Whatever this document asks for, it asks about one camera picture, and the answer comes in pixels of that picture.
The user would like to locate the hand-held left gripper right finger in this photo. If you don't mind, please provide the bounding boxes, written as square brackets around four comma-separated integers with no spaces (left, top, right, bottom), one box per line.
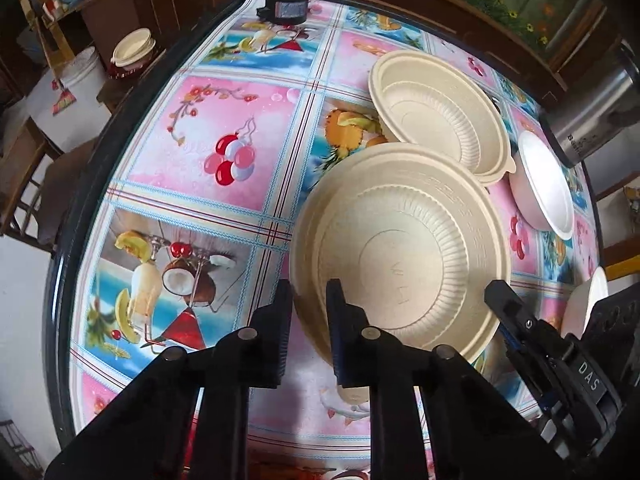
[326,279,571,480]

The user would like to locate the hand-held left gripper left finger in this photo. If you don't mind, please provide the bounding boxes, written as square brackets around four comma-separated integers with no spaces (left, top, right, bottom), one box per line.
[45,279,294,480]

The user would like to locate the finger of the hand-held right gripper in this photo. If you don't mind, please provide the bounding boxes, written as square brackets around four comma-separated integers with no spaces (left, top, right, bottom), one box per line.
[505,332,556,411]
[484,280,568,361]

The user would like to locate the large beige patterned plate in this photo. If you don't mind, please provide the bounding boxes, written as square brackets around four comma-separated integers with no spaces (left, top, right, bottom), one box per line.
[289,142,512,403]

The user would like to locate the stacked bowls on stool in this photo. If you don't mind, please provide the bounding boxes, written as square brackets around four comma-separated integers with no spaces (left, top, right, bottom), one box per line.
[110,27,156,80]

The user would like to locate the white bowl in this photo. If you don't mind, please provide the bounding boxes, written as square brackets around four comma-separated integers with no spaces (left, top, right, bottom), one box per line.
[509,131,576,241]
[560,266,609,338]

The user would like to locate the colourful printed tablecloth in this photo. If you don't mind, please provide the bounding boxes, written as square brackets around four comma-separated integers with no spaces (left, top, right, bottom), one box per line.
[70,0,601,480]

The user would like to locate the deep beige ribbed bowl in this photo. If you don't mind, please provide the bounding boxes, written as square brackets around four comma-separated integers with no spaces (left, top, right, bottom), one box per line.
[368,50,517,184]

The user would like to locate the stainless steel thermos flask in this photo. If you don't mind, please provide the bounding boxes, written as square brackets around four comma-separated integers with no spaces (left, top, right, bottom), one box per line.
[539,40,640,168]

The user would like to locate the small wooden stool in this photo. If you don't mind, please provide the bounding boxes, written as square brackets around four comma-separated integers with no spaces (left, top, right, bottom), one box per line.
[95,45,176,111]

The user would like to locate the wooden chair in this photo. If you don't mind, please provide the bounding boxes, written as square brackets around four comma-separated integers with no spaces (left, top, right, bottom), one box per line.
[0,120,101,253]

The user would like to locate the white plastic bucket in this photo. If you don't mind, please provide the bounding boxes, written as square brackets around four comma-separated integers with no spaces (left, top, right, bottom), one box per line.
[25,46,112,156]

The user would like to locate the colourful paper packet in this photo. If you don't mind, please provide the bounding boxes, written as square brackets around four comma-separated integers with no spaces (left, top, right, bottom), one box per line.
[52,87,76,117]

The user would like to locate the black round container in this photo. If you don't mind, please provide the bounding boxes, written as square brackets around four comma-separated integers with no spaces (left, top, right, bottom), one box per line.
[256,0,310,26]

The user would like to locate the dark wire crate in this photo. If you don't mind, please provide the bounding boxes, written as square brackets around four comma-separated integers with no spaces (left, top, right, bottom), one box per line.
[0,419,42,480]

